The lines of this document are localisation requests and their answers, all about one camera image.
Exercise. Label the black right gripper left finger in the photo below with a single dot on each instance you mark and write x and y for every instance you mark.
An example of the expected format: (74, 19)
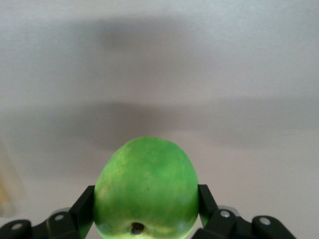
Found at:
(79, 209)

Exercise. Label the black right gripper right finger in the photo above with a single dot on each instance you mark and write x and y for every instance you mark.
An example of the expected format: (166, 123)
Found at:
(211, 211)

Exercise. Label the green apple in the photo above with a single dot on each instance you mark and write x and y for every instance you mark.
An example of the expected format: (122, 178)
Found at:
(147, 189)

